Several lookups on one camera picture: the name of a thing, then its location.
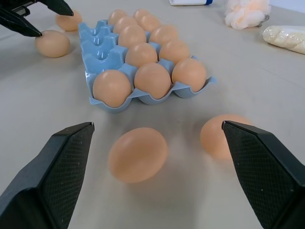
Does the blue plastic egg tray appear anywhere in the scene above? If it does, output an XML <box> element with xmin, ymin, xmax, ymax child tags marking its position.
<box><xmin>78</xmin><ymin>19</ymin><xmax>218</xmax><ymax>114</ymax></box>

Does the white container with blue cap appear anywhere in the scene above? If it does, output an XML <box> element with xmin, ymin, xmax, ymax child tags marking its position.
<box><xmin>169</xmin><ymin>0</ymin><xmax>214</xmax><ymax>6</ymax></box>

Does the brown egg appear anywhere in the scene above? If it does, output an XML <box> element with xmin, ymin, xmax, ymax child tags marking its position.
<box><xmin>108</xmin><ymin>9</ymin><xmax>129</xmax><ymax>26</ymax></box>
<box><xmin>125</xmin><ymin>42</ymin><xmax>158</xmax><ymax>69</ymax></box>
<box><xmin>133</xmin><ymin>9</ymin><xmax>151</xmax><ymax>21</ymax></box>
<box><xmin>55</xmin><ymin>10</ymin><xmax>83</xmax><ymax>32</ymax></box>
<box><xmin>200</xmin><ymin>114</ymin><xmax>253</xmax><ymax>160</ymax></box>
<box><xmin>171</xmin><ymin>58</ymin><xmax>207</xmax><ymax>93</ymax></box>
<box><xmin>35</xmin><ymin>30</ymin><xmax>71</xmax><ymax>58</ymax></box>
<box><xmin>159</xmin><ymin>40</ymin><xmax>191</xmax><ymax>65</ymax></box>
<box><xmin>113</xmin><ymin>16</ymin><xmax>138</xmax><ymax>34</ymax></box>
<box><xmin>92</xmin><ymin>69</ymin><xmax>132</xmax><ymax>108</ymax></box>
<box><xmin>134</xmin><ymin>62</ymin><xmax>172</xmax><ymax>100</ymax></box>
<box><xmin>107</xmin><ymin>127</ymin><xmax>168</xmax><ymax>184</ymax></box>
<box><xmin>149</xmin><ymin>25</ymin><xmax>179</xmax><ymax>45</ymax></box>
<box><xmin>118</xmin><ymin>24</ymin><xmax>147</xmax><ymax>47</ymax></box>
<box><xmin>138</xmin><ymin>14</ymin><xmax>161</xmax><ymax>31</ymax></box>

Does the peach and white fluffy ball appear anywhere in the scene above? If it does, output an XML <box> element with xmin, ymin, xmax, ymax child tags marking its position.
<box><xmin>225</xmin><ymin>0</ymin><xmax>272</xmax><ymax>30</ymax></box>

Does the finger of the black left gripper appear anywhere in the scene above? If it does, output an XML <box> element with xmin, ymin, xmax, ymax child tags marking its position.
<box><xmin>35</xmin><ymin>0</ymin><xmax>74</xmax><ymax>17</ymax></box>
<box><xmin>0</xmin><ymin>6</ymin><xmax>43</xmax><ymax>38</ymax></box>

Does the white food in clear bag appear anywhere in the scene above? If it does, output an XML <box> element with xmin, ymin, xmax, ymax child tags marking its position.
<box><xmin>262</xmin><ymin>25</ymin><xmax>305</xmax><ymax>55</ymax></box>

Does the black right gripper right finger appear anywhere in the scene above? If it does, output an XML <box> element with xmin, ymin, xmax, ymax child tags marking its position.
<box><xmin>221</xmin><ymin>120</ymin><xmax>305</xmax><ymax>229</ymax></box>

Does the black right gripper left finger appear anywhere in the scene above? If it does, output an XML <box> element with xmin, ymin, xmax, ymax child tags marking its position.
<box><xmin>0</xmin><ymin>122</ymin><xmax>95</xmax><ymax>229</ymax></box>

